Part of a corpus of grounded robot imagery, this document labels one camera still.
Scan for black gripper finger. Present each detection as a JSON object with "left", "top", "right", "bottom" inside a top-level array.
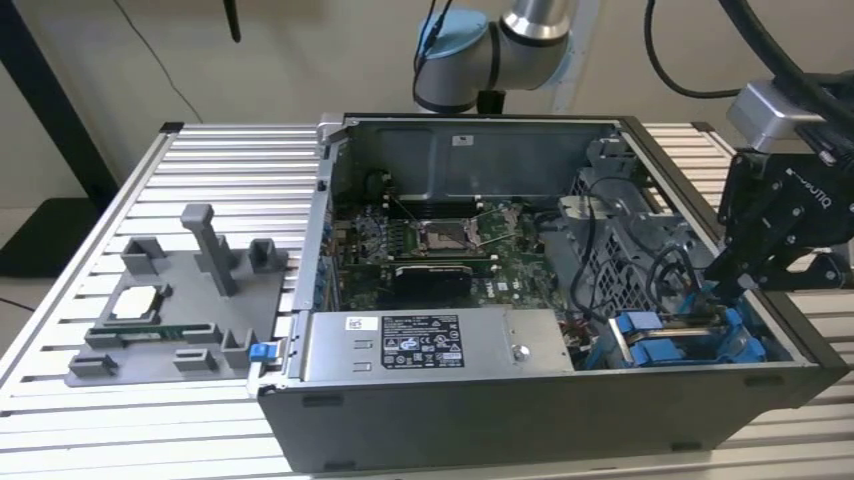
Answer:
[
  {"left": 736, "top": 247, "right": 854, "bottom": 301},
  {"left": 704, "top": 152, "right": 799, "bottom": 301}
]

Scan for hard disk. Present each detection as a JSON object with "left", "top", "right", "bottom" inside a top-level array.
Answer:
[{"left": 609, "top": 297, "right": 768, "bottom": 369}]

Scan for metal disk bay cage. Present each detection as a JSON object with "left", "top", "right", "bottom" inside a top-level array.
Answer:
[{"left": 539, "top": 167, "right": 728, "bottom": 321}]

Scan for green motherboard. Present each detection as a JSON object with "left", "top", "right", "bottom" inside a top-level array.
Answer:
[{"left": 329, "top": 199, "right": 581, "bottom": 321}]

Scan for CPU socket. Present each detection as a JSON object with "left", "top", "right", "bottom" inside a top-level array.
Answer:
[{"left": 411, "top": 219, "right": 483, "bottom": 252}]

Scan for black PC case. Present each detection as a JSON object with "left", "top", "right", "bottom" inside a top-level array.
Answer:
[{"left": 245, "top": 112, "right": 846, "bottom": 474}]

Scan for silver power supply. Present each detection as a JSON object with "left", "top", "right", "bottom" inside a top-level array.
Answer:
[{"left": 292, "top": 308, "right": 576, "bottom": 377}]

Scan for grey parts rack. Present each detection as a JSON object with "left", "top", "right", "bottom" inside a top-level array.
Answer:
[{"left": 64, "top": 202, "right": 292, "bottom": 389}]

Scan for black hanging rod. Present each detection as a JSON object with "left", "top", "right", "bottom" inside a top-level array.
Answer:
[{"left": 221, "top": 0, "right": 242, "bottom": 44}]

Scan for green RAM stick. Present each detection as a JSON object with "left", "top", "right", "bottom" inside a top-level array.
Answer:
[{"left": 118, "top": 324, "right": 209, "bottom": 339}]

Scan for silver CPU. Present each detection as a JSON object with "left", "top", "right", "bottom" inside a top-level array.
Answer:
[{"left": 112, "top": 288, "right": 162, "bottom": 315}]

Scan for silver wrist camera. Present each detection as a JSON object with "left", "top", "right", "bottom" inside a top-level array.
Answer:
[{"left": 724, "top": 82, "right": 828, "bottom": 151}]

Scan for black disk wire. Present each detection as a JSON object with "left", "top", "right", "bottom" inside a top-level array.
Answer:
[{"left": 649, "top": 244, "right": 712, "bottom": 314}]

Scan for black cable bundle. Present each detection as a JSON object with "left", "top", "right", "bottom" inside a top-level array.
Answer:
[{"left": 716, "top": 0, "right": 854, "bottom": 106}]

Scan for black looped cable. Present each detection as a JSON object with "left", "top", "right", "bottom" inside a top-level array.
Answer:
[{"left": 641, "top": 0, "right": 743, "bottom": 99}]

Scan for red and yellow wire bundle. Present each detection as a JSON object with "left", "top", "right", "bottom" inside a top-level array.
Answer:
[{"left": 559, "top": 319, "right": 595, "bottom": 351}]

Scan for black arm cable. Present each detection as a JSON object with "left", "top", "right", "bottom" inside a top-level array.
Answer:
[{"left": 411, "top": 0, "right": 456, "bottom": 104}]

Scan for thin black wall cable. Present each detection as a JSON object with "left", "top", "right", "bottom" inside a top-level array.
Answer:
[{"left": 116, "top": 0, "right": 209, "bottom": 124}]

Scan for black stand post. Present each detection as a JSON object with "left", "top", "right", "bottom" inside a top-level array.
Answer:
[{"left": 0, "top": 0, "right": 120, "bottom": 207}]

